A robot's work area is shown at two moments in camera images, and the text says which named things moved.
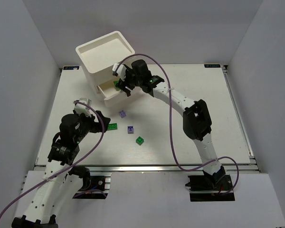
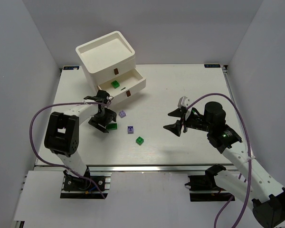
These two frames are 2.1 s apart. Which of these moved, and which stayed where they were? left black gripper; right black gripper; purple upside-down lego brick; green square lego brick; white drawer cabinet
Moved: left black gripper; right black gripper
Stayed: white drawer cabinet; purple upside-down lego brick; green square lego brick
